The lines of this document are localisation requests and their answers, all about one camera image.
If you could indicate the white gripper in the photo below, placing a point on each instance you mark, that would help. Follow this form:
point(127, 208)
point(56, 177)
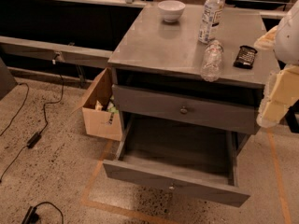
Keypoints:
point(288, 38)

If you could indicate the clear plastic bottle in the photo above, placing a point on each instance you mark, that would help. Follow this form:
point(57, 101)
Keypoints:
point(212, 61)
point(210, 21)

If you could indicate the closed grey upper drawer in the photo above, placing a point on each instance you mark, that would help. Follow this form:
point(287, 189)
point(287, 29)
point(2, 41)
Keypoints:
point(215, 114)

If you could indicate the lying clear plastic bottle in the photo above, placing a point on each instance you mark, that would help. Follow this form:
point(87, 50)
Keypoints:
point(212, 61)

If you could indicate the grey drawer cabinet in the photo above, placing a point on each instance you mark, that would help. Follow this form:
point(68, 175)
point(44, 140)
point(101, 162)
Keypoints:
point(228, 94)

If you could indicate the open grey middle drawer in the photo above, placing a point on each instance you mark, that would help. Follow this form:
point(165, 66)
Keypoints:
point(186, 159)

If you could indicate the white ceramic bowl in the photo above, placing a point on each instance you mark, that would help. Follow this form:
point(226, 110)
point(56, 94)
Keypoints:
point(171, 10)

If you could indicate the cardboard box with items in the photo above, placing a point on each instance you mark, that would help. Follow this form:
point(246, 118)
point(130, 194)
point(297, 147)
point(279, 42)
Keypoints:
point(100, 116)

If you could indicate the black power adapter with cable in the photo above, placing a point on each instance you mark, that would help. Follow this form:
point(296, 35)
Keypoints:
point(37, 135)

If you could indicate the black plug with cable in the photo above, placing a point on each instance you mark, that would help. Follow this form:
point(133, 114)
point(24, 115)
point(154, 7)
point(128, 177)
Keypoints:
point(32, 217)

